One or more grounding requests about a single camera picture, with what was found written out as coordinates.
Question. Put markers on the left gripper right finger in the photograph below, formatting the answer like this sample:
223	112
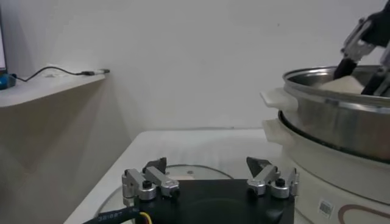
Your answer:
265	178

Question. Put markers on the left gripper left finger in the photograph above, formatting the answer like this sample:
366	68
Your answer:
161	182

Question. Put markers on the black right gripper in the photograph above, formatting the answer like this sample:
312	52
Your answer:
381	27

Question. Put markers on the white steamed baozi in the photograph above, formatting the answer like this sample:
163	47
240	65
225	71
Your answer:
342	84

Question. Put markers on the glass pot lid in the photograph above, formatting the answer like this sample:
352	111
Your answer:
195	173

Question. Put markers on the stainless steel steamer basket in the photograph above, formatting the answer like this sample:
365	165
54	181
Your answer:
335	121

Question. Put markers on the cream electric cooker pot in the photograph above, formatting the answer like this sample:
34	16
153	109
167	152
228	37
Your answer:
320	170

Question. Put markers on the white side table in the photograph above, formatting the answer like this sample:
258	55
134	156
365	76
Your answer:
45	88

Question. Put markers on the dark computer monitor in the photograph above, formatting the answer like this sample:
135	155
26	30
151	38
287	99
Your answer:
2	45

